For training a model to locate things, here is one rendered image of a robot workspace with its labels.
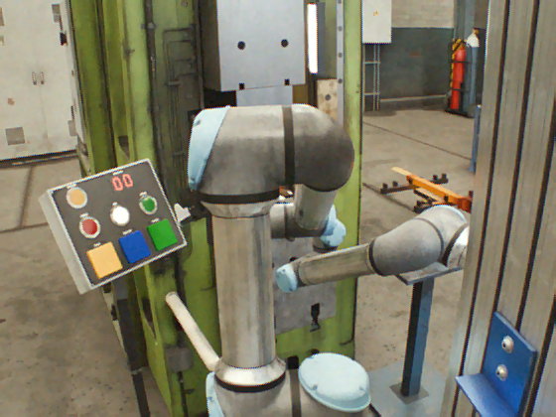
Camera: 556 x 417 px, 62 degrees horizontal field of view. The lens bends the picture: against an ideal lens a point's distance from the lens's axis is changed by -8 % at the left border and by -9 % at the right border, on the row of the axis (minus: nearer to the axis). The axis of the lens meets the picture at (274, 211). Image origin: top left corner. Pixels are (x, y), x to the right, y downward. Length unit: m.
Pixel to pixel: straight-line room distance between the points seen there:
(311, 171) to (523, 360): 0.36
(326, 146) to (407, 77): 8.78
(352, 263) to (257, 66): 0.72
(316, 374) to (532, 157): 0.49
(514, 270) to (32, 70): 6.52
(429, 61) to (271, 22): 8.21
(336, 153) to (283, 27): 0.99
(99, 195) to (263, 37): 0.70
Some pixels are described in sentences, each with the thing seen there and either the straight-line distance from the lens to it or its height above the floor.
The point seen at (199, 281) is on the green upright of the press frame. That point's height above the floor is 0.66.
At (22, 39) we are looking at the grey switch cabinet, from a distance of 6.78.
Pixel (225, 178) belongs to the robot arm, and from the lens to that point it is 0.68.
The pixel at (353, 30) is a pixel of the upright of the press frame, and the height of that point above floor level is 1.54.
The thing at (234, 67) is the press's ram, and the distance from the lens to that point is 1.59.
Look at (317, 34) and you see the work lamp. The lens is 1.84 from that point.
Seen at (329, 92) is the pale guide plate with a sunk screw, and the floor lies 1.31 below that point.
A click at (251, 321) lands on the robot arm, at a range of 0.75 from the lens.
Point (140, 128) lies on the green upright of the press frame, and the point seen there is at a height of 1.26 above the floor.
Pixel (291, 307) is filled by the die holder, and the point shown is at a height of 0.57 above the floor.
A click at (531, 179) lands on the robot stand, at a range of 0.51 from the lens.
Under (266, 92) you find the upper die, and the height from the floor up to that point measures 1.35.
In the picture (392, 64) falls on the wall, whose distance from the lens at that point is 9.22.
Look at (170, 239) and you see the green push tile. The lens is 1.45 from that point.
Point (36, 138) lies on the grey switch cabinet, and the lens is 6.90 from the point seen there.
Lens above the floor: 1.58
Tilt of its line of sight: 21 degrees down
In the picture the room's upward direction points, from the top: 2 degrees counter-clockwise
